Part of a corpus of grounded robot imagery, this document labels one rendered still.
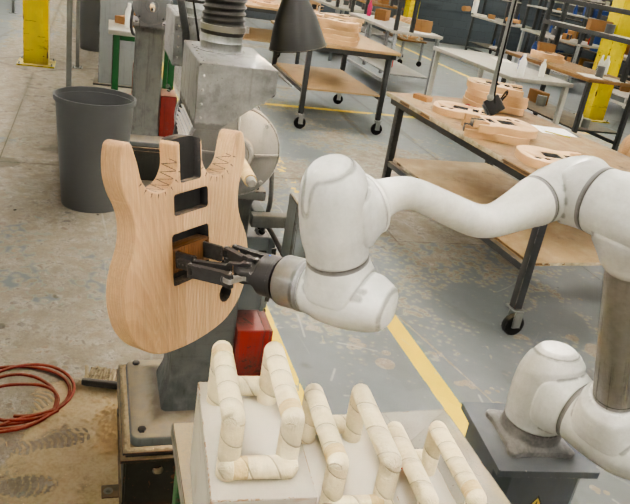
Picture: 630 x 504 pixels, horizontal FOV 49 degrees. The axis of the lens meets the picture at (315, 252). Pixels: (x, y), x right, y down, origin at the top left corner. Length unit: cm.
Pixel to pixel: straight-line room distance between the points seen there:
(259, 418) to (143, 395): 142
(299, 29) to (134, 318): 77
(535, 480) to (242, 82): 120
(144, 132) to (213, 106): 388
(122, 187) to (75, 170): 348
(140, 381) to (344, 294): 159
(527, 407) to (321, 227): 98
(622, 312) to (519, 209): 31
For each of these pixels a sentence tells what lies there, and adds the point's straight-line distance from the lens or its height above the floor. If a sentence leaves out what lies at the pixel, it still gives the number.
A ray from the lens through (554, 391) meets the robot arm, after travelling 180.
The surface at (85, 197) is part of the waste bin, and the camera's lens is 470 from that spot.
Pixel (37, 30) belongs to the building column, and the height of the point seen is 40.
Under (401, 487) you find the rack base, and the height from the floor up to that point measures 94.
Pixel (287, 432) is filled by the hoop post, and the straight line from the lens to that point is 98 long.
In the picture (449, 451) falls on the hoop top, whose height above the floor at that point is 105.
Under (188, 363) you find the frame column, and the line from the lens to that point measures 235.
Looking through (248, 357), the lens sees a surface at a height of 51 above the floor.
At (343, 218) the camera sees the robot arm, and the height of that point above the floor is 143.
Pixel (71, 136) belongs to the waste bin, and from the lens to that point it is 459.
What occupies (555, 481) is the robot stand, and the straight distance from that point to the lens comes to 194.
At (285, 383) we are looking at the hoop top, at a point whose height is 121.
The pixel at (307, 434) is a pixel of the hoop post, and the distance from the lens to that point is 121.
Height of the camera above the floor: 179
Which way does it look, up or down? 23 degrees down
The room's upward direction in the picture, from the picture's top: 10 degrees clockwise
